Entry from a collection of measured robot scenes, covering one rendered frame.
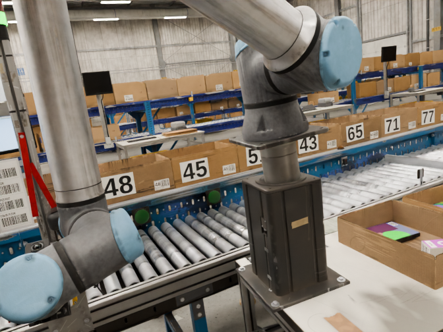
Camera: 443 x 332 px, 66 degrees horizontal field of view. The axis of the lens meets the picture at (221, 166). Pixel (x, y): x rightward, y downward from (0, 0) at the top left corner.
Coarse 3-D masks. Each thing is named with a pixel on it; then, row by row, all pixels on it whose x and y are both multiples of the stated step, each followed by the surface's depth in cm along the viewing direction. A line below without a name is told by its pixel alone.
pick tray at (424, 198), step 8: (416, 192) 139; (424, 192) 141; (432, 192) 142; (440, 192) 144; (408, 200) 134; (416, 200) 130; (424, 200) 141; (432, 200) 143; (440, 200) 145; (432, 208) 124; (440, 208) 121
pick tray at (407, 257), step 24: (360, 216) 130; (384, 216) 134; (408, 216) 129; (432, 216) 120; (360, 240) 116; (384, 240) 106; (408, 240) 119; (384, 264) 108; (408, 264) 99; (432, 264) 92; (432, 288) 93
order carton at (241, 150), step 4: (220, 140) 219; (224, 140) 220; (228, 140) 221; (236, 144) 193; (240, 148) 193; (244, 148) 194; (240, 152) 193; (244, 152) 194; (240, 156) 194; (244, 156) 195; (240, 160) 194; (244, 160) 195; (240, 164) 194; (244, 164) 195; (260, 164) 200; (240, 168) 195; (244, 168) 196; (248, 168) 197; (252, 168) 198; (256, 168) 200; (240, 172) 195
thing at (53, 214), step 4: (52, 208) 98; (56, 208) 97; (48, 212) 96; (52, 212) 94; (56, 212) 94; (48, 216) 94; (52, 216) 94; (56, 216) 94; (48, 220) 93; (52, 220) 93; (56, 220) 94; (48, 224) 94; (52, 224) 94; (56, 224) 94; (52, 228) 94; (56, 228) 94; (60, 236) 97
